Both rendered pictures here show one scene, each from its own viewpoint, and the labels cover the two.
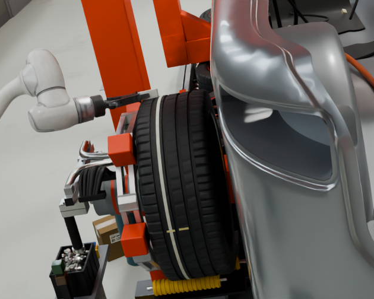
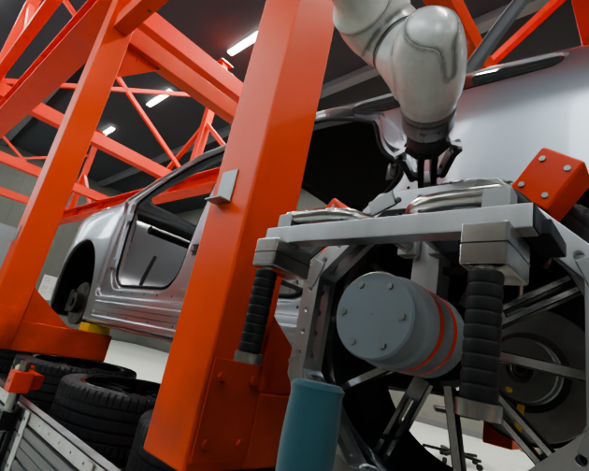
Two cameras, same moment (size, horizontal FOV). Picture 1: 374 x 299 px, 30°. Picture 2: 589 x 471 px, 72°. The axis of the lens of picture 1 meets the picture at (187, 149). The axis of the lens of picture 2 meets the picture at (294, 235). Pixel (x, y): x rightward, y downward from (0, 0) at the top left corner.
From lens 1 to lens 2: 2.55 m
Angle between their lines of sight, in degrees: 66
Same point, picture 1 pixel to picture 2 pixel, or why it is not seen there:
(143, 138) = not seen: hidden behind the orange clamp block
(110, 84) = (263, 188)
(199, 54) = (30, 341)
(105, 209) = (424, 334)
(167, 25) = (11, 292)
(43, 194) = not seen: outside the picture
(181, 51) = (9, 330)
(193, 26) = (41, 306)
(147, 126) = not seen: hidden behind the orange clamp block
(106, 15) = (298, 103)
